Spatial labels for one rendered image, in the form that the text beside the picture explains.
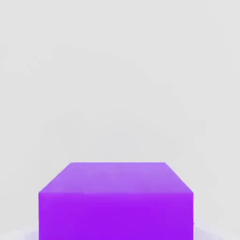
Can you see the small purple cube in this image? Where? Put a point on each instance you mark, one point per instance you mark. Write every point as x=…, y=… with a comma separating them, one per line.
x=115, y=206

